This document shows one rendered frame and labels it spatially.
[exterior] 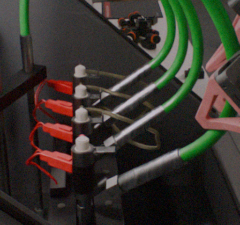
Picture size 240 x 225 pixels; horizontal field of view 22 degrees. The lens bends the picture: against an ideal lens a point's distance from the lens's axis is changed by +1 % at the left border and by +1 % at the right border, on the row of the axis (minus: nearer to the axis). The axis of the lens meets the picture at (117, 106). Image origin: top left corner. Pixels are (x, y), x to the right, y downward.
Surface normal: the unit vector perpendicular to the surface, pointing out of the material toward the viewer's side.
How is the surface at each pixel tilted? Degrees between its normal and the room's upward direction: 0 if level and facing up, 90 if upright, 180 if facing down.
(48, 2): 90
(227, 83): 102
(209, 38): 0
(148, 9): 0
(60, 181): 0
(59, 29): 90
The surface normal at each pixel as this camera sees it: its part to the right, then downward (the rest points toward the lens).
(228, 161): -0.02, -0.90
